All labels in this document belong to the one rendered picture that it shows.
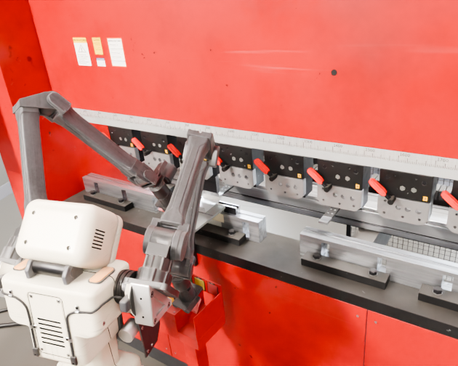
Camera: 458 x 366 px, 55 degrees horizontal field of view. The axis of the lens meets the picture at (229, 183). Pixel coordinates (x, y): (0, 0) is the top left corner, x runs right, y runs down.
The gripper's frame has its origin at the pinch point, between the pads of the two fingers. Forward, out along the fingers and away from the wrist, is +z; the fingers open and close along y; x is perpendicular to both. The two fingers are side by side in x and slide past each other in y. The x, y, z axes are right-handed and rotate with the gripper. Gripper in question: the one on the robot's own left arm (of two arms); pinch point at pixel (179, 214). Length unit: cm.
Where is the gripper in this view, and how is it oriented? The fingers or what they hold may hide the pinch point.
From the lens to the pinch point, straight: 170.1
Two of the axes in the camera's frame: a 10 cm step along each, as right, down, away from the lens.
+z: 3.3, 5.9, 7.3
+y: -8.3, -1.9, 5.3
